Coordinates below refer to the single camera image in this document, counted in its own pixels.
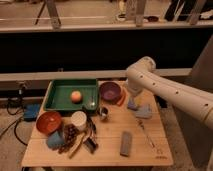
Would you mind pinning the green plastic tray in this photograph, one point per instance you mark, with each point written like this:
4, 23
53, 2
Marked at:
69, 95

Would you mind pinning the grey-blue folded cloth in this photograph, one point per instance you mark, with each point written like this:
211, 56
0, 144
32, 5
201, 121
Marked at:
144, 112

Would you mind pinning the bunch of dark grapes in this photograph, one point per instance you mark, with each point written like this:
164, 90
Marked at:
70, 135

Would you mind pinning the small metal cup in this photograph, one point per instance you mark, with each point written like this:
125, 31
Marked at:
103, 113

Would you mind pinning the metal fork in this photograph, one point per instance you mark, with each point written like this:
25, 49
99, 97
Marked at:
140, 122

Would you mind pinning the white cup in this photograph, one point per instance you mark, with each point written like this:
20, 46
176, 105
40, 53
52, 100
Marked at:
79, 119

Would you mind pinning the wooden-handled utensil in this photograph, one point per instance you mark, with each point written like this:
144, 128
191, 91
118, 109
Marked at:
76, 145

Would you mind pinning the red-orange bowl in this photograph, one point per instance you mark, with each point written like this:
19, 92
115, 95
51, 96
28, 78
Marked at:
49, 122

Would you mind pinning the purple bowl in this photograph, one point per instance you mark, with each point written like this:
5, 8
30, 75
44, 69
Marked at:
110, 91

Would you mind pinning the blue box on floor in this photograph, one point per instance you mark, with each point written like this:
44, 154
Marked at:
31, 112

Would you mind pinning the blue cup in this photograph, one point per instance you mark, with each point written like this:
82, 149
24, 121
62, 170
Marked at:
55, 140

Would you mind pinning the blue sponge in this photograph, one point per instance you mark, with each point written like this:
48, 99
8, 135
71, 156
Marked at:
132, 105

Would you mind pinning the black clip tool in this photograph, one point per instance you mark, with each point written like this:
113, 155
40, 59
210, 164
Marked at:
90, 141

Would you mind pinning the orange peach fruit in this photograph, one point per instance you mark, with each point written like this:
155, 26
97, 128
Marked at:
76, 96

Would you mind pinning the grey rectangular block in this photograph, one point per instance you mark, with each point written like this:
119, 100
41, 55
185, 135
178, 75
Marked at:
126, 143

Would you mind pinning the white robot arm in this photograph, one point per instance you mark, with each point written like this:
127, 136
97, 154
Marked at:
195, 102

